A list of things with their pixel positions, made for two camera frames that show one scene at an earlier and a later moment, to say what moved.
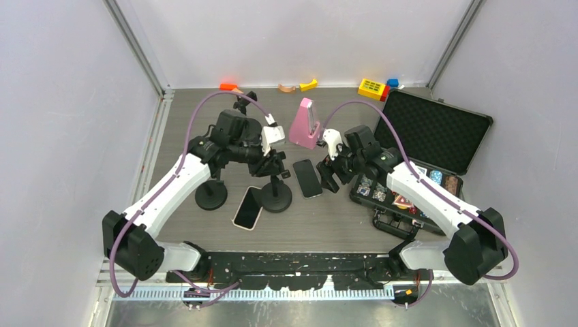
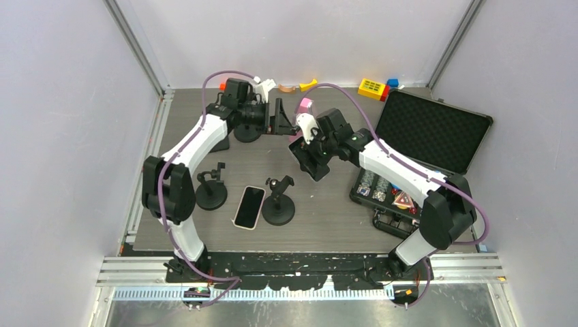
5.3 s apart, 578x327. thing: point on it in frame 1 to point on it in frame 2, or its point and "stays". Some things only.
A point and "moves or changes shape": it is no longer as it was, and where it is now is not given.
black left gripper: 265,165 to 278,124
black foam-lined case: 442,137 stays
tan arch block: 286,89 stays
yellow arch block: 305,86 stays
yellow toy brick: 371,89 stays
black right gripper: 326,172 to 328,158
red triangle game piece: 402,201 stays
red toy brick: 386,93 stays
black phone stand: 276,196 moves or changes shape
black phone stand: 212,194 stays
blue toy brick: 392,82 stays
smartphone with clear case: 309,183 to 311,157
